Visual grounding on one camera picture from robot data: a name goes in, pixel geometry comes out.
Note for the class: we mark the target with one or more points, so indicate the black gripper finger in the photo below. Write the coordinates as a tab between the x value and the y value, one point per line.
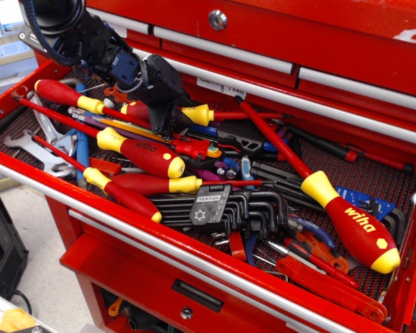
158	116
178	120

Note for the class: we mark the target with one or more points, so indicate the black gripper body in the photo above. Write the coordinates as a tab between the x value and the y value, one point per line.
159	85

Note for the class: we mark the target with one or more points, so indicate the red yellow screwdriver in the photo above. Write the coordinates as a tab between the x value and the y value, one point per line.
200	115
58	92
149	185
130	199

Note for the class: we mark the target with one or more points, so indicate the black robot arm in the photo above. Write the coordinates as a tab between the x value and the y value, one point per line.
64	32

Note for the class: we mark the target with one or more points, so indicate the red holder colourful hex keys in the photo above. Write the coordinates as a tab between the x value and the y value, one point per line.
189	147

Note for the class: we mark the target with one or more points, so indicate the wiha screwdriver centre left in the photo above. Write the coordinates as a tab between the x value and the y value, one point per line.
151	157

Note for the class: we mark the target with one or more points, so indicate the white paper label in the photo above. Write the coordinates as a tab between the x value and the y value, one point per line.
221	88

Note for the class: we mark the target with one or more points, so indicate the black plastic holder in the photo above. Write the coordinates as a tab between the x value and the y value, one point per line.
242	134

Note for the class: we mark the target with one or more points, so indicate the silver chest lock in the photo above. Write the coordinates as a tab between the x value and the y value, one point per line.
218	20

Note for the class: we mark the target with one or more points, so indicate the silver adjustable wrench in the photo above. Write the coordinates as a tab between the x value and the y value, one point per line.
64	142

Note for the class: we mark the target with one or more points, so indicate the black Tekton torx key set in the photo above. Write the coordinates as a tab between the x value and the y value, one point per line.
219	208

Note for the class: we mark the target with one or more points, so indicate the silver open-end wrench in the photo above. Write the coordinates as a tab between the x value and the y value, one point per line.
52	164

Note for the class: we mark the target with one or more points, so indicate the red tool chest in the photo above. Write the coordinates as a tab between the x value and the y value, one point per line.
358	43

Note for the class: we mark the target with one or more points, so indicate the small red black screwdriver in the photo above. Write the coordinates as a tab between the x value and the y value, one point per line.
327	267

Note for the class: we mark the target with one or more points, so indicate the black red long screwdriver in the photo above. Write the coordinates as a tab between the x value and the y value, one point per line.
350	152

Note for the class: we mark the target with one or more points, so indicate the open red drawer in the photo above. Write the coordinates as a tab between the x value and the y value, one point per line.
269	264

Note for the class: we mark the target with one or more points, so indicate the black equipment box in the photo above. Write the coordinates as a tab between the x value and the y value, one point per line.
13	254

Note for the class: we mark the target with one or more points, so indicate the large wiha screwdriver right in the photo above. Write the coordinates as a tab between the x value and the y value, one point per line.
363	236

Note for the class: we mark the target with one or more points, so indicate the blue hex key holder set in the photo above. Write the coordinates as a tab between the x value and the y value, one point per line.
387	213

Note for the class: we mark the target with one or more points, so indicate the blue handled tool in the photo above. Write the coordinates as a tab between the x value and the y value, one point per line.
82	156

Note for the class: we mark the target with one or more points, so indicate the blue handled pliers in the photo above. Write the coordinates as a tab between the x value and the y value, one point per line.
259	222

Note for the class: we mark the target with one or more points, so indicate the orange handled pliers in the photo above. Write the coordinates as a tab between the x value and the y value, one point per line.
316	240

